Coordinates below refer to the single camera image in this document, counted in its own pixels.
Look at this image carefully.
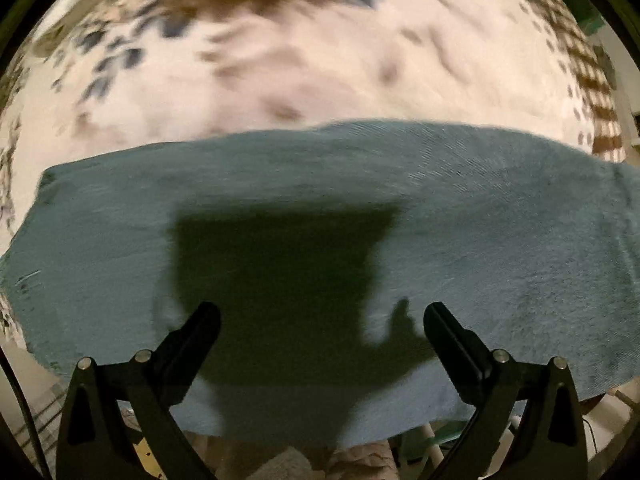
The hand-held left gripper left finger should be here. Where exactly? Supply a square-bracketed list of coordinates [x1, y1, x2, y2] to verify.
[56, 301, 222, 480]

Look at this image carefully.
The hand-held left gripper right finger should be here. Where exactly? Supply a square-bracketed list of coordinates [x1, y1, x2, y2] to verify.
[419, 302, 589, 480]

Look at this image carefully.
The teal blue towel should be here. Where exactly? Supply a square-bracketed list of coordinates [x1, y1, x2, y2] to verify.
[0, 119, 640, 448]

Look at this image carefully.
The floral printed blanket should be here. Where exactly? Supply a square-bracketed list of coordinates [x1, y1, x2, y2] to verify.
[0, 0, 626, 351]

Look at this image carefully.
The black cable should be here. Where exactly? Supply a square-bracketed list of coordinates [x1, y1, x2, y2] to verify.
[0, 347, 53, 480]

